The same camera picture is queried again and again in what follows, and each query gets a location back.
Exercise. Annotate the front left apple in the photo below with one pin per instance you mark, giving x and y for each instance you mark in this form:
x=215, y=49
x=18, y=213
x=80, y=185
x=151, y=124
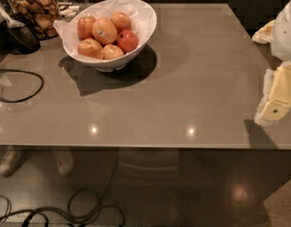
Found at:
x=90, y=48

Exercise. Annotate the left white shoe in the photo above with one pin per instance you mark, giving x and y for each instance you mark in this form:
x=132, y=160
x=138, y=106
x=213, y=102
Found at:
x=10, y=161

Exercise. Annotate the white shoe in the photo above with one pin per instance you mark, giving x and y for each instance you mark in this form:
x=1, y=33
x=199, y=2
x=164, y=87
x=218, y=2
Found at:
x=64, y=161
x=10, y=161

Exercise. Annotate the back left apple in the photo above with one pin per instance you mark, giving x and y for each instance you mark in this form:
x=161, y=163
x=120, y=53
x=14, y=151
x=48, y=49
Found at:
x=85, y=27

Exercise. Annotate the right white shoe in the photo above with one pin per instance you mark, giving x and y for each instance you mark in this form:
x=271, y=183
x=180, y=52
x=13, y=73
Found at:
x=64, y=161

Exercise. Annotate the white items behind bowl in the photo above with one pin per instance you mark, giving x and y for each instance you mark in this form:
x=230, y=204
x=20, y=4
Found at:
x=69, y=11

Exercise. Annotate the back right apple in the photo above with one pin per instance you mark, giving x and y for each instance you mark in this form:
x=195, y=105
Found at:
x=121, y=21

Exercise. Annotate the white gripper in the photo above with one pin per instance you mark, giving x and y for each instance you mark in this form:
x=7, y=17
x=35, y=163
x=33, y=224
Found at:
x=286, y=32

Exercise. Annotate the black round appliance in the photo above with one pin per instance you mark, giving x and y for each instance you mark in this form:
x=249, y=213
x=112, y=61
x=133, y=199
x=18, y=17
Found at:
x=23, y=38

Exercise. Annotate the white bowl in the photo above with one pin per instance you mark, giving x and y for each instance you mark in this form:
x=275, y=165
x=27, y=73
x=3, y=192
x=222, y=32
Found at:
x=111, y=60

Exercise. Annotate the apple with sticker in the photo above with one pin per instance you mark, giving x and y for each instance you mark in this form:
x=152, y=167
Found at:
x=104, y=31

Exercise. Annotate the red right apple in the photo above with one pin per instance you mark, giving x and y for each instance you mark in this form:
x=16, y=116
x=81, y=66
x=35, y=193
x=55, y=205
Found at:
x=127, y=40

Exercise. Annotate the front middle apple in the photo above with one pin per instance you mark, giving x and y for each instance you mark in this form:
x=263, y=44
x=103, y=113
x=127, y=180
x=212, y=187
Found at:
x=112, y=52

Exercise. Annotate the glass jar of dried chips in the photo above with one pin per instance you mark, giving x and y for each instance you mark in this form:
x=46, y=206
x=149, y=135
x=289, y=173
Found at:
x=41, y=13

